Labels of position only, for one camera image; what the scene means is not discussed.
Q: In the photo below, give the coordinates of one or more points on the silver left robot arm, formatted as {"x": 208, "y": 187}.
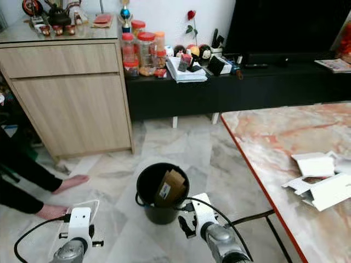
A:
{"x": 70, "y": 255}

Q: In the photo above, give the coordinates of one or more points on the flat magazine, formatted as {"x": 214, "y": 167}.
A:
{"x": 334, "y": 66}

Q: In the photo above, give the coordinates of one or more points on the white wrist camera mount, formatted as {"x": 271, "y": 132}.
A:
{"x": 79, "y": 222}
{"x": 202, "y": 208}

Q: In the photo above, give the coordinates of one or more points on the black flat television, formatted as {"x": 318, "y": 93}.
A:
{"x": 285, "y": 24}

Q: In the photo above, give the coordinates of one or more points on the black remote control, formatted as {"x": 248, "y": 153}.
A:
{"x": 256, "y": 66}

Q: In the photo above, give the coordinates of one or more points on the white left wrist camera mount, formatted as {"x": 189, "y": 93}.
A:
{"x": 79, "y": 222}

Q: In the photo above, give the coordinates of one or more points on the red artificial rose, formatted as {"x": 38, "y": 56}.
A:
{"x": 191, "y": 15}

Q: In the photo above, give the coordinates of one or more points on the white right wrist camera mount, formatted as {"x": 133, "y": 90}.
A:
{"x": 202, "y": 208}

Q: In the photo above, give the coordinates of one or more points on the red round plate ornament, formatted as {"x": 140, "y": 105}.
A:
{"x": 32, "y": 6}

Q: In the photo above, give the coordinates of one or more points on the black white round figurine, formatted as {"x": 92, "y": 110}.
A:
{"x": 204, "y": 52}

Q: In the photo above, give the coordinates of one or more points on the white pen holder cup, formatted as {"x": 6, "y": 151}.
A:
{"x": 218, "y": 49}

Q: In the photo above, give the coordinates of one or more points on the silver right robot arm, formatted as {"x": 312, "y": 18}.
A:
{"x": 222, "y": 241}

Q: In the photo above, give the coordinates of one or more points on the orange lid plastic jar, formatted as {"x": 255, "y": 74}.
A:
{"x": 160, "y": 46}

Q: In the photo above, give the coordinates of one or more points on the small red lid plastic jar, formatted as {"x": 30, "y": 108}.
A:
{"x": 131, "y": 68}

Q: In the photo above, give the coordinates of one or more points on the small white box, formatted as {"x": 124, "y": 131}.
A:
{"x": 230, "y": 66}

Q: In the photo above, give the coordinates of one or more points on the folded white cardboard piece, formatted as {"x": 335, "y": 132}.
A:
{"x": 313, "y": 164}

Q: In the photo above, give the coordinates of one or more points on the black soundbar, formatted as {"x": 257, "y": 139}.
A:
{"x": 279, "y": 57}

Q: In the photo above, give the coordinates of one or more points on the black low TV console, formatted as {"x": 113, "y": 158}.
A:
{"x": 252, "y": 90}

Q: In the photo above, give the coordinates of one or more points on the white robed figurine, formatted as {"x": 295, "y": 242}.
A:
{"x": 78, "y": 13}

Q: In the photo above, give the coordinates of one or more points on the black pouch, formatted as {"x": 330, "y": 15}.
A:
{"x": 216, "y": 64}

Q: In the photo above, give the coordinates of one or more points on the light wooden cabinet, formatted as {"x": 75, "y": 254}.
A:
{"x": 71, "y": 109}

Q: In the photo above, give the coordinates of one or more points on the long white cardboard box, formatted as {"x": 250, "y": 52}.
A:
{"x": 329, "y": 192}

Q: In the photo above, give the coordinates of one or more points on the red packet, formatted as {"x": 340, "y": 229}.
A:
{"x": 102, "y": 19}

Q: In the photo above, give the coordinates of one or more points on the red gold laughing Buddha statue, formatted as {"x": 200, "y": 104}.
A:
{"x": 346, "y": 46}

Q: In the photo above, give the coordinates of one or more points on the brown cardboard piece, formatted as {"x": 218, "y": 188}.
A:
{"x": 173, "y": 186}

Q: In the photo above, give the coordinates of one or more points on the black teapot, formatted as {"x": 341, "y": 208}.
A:
{"x": 59, "y": 16}

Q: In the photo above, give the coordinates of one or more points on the person in black trousers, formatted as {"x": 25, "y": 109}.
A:
{"x": 22, "y": 181}

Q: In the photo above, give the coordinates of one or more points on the gold blue trophy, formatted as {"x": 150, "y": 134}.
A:
{"x": 125, "y": 13}

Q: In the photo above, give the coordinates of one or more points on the black rubbish bin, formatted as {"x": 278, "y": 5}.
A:
{"x": 159, "y": 215}

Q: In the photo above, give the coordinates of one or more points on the large red lid plastic jar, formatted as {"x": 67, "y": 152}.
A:
{"x": 146, "y": 52}

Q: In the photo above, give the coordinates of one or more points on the yellow round figurine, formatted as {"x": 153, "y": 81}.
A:
{"x": 192, "y": 50}

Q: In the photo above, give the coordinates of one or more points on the marble pattern folding table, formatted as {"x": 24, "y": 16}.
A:
{"x": 279, "y": 137}

